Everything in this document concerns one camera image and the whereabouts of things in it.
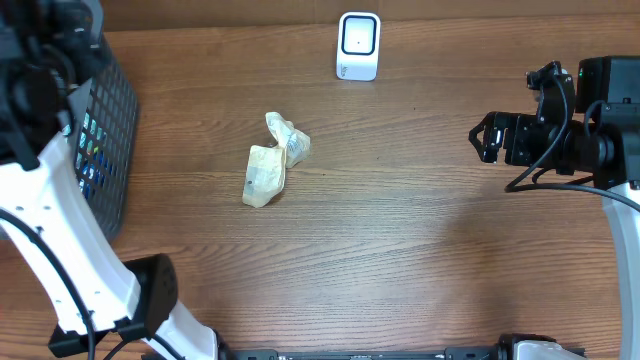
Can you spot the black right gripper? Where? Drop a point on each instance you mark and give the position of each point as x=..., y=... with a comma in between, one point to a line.
x=517, y=124

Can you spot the beige snack bag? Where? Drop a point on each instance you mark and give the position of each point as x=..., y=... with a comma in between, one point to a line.
x=266, y=169

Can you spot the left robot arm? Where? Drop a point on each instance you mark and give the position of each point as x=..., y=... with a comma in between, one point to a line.
x=69, y=117

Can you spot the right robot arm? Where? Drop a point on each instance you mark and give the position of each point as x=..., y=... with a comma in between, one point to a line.
x=583, y=137

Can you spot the white barcode scanner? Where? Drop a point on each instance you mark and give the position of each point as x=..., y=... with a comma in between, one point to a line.
x=358, y=45

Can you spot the grey plastic shopping basket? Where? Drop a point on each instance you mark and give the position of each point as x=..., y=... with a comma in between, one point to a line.
x=106, y=111

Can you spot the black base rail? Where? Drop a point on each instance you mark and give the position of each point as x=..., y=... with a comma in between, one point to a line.
x=454, y=353

